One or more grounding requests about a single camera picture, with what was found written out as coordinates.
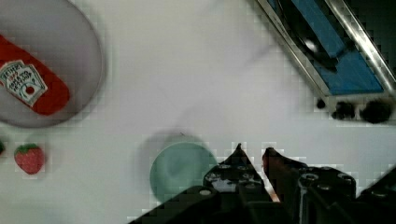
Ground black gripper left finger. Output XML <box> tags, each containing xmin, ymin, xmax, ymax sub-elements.
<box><xmin>203</xmin><ymin>144</ymin><xmax>270</xmax><ymax>224</ymax></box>

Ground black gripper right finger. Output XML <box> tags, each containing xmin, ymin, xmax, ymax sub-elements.
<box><xmin>262</xmin><ymin>147</ymin><xmax>356</xmax><ymax>224</ymax></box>

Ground black toaster oven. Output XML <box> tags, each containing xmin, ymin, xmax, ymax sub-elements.
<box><xmin>256</xmin><ymin>0</ymin><xmax>395</xmax><ymax>125</ymax></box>

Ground blue oven door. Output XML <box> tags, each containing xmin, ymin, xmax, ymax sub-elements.
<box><xmin>269</xmin><ymin>0</ymin><xmax>383</xmax><ymax>95</ymax></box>

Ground green cup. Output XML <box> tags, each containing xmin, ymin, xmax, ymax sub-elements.
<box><xmin>149</xmin><ymin>142</ymin><xmax>218</xmax><ymax>203</ymax></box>

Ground light red strawberry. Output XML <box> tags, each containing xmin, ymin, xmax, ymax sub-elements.
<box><xmin>14</xmin><ymin>144</ymin><xmax>45</xmax><ymax>175</ymax></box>

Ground grey round plate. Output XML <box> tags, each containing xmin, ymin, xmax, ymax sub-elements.
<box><xmin>0</xmin><ymin>0</ymin><xmax>106</xmax><ymax>128</ymax></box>

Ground red ketchup bottle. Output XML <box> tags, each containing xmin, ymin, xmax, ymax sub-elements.
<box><xmin>0</xmin><ymin>36</ymin><xmax>70</xmax><ymax>116</ymax></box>

